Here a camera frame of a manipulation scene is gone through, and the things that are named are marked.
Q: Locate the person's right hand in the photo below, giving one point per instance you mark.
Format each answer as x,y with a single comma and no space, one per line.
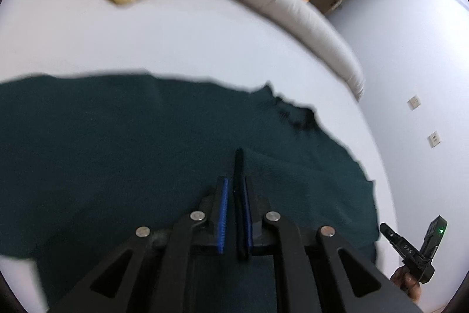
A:
407,283

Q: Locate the lower wall socket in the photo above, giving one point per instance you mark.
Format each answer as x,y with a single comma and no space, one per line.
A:
434,139

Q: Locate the white bed sheet mattress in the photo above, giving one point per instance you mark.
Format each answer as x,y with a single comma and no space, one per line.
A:
229,42

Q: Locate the wall socket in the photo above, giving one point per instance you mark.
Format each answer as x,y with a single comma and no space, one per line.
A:
434,139
414,102

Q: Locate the upper wall socket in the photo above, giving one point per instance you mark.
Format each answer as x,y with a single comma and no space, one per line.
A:
414,102

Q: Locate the rolled beige duvet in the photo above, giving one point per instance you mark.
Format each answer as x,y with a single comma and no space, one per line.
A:
303,21

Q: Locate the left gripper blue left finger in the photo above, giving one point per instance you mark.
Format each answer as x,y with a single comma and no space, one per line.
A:
153,271

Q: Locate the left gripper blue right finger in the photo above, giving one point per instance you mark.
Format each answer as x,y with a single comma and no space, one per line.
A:
314,271

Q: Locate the dark green knit sweater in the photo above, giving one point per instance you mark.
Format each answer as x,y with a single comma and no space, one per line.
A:
86,161

